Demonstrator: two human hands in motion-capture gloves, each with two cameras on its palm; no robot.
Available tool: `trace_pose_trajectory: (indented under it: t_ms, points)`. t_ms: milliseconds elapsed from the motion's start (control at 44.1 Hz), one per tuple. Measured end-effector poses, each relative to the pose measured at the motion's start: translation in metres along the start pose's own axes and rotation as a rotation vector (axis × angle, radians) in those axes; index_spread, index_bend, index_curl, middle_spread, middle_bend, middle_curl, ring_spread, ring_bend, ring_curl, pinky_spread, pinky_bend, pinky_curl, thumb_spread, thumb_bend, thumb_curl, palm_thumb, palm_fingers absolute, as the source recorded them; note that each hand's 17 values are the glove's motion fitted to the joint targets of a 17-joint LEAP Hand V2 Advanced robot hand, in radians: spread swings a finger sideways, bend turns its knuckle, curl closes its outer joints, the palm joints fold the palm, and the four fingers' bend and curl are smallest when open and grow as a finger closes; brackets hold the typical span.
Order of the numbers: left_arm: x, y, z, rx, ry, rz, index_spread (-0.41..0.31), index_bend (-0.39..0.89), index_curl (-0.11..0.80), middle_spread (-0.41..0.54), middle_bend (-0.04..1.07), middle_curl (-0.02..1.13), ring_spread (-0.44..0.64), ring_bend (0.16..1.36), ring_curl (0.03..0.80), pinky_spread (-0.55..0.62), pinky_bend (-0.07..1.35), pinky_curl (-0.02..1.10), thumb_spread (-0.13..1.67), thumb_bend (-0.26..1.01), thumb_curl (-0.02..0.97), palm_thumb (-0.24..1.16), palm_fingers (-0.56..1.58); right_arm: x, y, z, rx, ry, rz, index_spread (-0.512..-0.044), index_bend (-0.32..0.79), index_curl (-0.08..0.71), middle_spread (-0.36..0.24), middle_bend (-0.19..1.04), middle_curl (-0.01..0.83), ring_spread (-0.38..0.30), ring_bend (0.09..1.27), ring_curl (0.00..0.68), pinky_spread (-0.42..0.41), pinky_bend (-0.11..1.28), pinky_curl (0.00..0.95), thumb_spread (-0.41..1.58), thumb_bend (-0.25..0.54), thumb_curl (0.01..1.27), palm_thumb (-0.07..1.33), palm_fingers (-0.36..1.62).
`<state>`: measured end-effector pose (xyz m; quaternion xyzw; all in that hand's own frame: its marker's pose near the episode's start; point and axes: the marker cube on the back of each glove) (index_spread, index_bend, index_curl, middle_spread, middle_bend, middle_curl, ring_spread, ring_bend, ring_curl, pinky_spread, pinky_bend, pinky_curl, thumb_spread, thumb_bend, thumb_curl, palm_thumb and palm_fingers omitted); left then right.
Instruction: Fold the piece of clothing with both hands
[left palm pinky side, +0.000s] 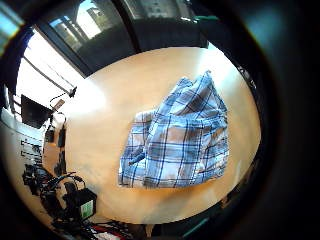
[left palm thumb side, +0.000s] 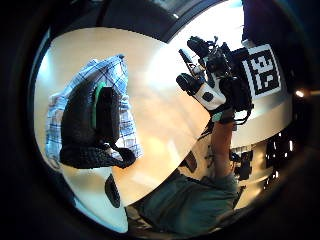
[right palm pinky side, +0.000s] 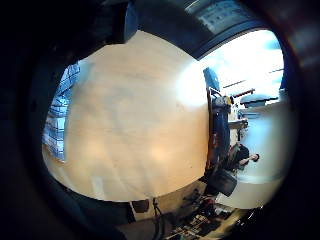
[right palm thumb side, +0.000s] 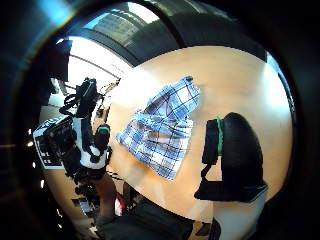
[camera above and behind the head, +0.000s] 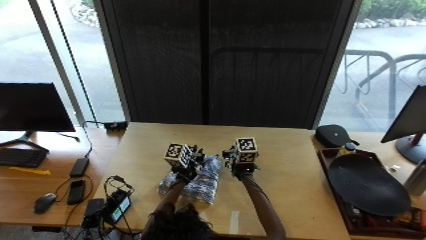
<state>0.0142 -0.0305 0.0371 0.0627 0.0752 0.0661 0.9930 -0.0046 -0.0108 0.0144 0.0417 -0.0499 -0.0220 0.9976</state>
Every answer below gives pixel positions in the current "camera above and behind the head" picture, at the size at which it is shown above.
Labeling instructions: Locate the black adapter block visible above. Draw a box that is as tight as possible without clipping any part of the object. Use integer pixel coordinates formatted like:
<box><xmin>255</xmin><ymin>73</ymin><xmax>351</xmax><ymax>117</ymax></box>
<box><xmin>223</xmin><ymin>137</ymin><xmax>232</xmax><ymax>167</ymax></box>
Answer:
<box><xmin>103</xmin><ymin>121</ymin><xmax>130</xmax><ymax>132</ymax></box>

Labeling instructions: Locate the white marker cube on glove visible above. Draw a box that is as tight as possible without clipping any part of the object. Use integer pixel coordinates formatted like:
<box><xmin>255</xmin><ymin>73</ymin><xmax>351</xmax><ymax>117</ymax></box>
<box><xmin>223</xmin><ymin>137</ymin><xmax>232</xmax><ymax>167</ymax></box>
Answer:
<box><xmin>233</xmin><ymin>136</ymin><xmax>260</xmax><ymax>164</ymax></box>
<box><xmin>163</xmin><ymin>142</ymin><xmax>195</xmax><ymax>170</ymax></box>

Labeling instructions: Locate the dark window roller blind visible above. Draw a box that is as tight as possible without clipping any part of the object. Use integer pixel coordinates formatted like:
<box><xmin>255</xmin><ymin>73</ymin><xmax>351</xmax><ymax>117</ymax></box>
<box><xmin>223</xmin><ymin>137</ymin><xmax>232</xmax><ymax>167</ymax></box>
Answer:
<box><xmin>92</xmin><ymin>0</ymin><xmax>363</xmax><ymax>130</ymax></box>

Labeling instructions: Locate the white marker cube on right glove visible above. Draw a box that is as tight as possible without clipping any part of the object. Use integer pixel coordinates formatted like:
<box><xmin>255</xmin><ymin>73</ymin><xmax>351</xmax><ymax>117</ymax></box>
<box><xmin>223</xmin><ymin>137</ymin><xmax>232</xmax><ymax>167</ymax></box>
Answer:
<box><xmin>233</xmin><ymin>136</ymin><xmax>260</xmax><ymax>164</ymax></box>

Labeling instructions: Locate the black device with lit screen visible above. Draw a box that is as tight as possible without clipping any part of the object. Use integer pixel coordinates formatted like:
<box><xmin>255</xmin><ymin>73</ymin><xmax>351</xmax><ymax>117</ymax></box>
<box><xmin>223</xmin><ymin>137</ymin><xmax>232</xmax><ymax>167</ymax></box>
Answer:
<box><xmin>103</xmin><ymin>189</ymin><xmax>134</xmax><ymax>226</ymax></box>

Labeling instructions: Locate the dark brown wooden tray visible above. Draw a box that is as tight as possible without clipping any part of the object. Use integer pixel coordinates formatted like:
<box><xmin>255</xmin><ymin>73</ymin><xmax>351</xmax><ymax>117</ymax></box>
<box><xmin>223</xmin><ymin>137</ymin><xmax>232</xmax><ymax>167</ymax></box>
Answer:
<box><xmin>317</xmin><ymin>147</ymin><xmax>426</xmax><ymax>240</ymax></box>

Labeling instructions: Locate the black computer monitor with legs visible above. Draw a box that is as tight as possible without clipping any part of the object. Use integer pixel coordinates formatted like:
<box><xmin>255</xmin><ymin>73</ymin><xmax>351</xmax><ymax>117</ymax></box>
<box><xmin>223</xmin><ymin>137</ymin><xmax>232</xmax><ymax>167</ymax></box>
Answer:
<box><xmin>0</xmin><ymin>82</ymin><xmax>78</xmax><ymax>154</ymax></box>

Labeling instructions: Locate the black oval plate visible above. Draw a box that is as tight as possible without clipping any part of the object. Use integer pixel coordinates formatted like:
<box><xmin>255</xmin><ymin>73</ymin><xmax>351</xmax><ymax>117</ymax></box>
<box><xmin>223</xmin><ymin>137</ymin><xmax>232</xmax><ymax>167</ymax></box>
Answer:
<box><xmin>327</xmin><ymin>153</ymin><xmax>413</xmax><ymax>218</ymax></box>

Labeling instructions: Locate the white marker cube on left glove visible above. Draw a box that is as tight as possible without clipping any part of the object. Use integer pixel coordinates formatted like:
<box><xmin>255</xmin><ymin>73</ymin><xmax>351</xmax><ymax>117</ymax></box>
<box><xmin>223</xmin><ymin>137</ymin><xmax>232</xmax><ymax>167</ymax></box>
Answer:
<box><xmin>163</xmin><ymin>142</ymin><xmax>195</xmax><ymax>170</ymax></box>

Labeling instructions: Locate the black zip case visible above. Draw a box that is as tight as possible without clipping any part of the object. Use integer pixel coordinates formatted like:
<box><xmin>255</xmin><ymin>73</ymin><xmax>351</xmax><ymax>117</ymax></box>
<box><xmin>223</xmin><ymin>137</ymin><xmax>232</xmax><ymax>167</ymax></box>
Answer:
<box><xmin>315</xmin><ymin>124</ymin><xmax>361</xmax><ymax>149</ymax></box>

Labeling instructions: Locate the person's right hand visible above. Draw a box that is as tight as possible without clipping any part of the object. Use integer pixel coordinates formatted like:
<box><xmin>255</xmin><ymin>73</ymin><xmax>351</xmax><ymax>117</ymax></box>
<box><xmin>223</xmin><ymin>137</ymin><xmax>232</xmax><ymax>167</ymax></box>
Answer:
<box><xmin>221</xmin><ymin>145</ymin><xmax>261</xmax><ymax>180</ymax></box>

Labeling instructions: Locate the blue and white patterned cloth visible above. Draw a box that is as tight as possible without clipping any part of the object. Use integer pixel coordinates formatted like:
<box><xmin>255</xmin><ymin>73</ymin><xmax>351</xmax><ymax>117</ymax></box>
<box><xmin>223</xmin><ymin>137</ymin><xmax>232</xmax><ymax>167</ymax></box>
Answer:
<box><xmin>158</xmin><ymin>154</ymin><xmax>224</xmax><ymax>206</ymax></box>

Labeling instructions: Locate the yellow flat strip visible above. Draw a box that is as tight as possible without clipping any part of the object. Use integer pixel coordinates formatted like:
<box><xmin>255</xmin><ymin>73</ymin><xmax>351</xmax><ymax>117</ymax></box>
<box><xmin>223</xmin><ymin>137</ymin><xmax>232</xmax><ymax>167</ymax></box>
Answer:
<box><xmin>8</xmin><ymin>166</ymin><xmax>54</xmax><ymax>176</ymax></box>

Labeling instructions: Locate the small black box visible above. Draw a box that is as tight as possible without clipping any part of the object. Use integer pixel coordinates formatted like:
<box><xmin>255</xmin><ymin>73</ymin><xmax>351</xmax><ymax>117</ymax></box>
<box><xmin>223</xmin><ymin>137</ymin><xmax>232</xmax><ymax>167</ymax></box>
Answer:
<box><xmin>82</xmin><ymin>198</ymin><xmax>107</xmax><ymax>229</ymax></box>

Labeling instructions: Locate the black smartphone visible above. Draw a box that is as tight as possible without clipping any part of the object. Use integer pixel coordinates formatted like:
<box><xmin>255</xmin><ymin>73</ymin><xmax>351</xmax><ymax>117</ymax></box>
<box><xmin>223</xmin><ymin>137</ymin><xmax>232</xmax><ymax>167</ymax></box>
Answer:
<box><xmin>67</xmin><ymin>179</ymin><xmax>87</xmax><ymax>206</ymax></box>

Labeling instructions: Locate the black keyboard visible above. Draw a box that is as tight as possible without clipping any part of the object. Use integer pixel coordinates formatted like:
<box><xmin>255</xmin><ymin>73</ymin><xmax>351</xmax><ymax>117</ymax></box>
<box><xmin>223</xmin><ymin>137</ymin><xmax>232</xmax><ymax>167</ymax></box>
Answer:
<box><xmin>0</xmin><ymin>147</ymin><xmax>50</xmax><ymax>169</ymax></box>

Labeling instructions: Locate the black monitor on round stand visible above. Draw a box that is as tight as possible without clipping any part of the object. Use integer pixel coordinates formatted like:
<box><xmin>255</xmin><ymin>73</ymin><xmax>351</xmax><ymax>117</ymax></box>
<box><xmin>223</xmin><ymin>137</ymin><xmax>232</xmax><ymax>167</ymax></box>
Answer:
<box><xmin>380</xmin><ymin>84</ymin><xmax>426</xmax><ymax>165</ymax></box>

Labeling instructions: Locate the black cable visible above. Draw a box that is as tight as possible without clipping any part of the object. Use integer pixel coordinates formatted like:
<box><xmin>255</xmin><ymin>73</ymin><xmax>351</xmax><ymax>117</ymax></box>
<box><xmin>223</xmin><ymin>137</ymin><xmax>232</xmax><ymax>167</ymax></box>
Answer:
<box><xmin>52</xmin><ymin>120</ymin><xmax>108</xmax><ymax>205</ymax></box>

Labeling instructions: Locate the black power bank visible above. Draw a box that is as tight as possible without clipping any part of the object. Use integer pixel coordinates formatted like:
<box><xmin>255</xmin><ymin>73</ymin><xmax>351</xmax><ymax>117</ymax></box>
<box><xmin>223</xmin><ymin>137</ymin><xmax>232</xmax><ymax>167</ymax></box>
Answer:
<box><xmin>68</xmin><ymin>157</ymin><xmax>91</xmax><ymax>178</ymax></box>

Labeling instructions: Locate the grey metal bike rack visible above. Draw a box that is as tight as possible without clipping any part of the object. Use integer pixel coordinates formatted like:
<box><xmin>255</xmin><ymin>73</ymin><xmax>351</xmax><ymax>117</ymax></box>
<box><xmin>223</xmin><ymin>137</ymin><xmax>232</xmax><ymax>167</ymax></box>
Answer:
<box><xmin>333</xmin><ymin>49</ymin><xmax>426</xmax><ymax>125</ymax></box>

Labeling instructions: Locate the black computer mouse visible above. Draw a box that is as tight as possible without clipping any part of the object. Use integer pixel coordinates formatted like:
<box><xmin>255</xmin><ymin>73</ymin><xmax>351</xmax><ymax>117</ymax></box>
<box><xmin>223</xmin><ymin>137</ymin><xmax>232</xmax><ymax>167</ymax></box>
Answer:
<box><xmin>34</xmin><ymin>192</ymin><xmax>59</xmax><ymax>215</ymax></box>

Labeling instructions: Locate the small yellow bottle black cap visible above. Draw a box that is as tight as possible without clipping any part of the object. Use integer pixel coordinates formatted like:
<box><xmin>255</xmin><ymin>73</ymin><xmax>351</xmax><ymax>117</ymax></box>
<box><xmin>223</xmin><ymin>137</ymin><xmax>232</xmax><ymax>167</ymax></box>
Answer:
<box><xmin>340</xmin><ymin>142</ymin><xmax>359</xmax><ymax>157</ymax></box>

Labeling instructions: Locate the person's left hand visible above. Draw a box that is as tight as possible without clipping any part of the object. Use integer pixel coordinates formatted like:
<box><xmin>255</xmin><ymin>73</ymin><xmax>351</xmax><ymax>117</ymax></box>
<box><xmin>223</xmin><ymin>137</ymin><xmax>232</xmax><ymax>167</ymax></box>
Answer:
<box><xmin>172</xmin><ymin>145</ymin><xmax>208</xmax><ymax>184</ymax></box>

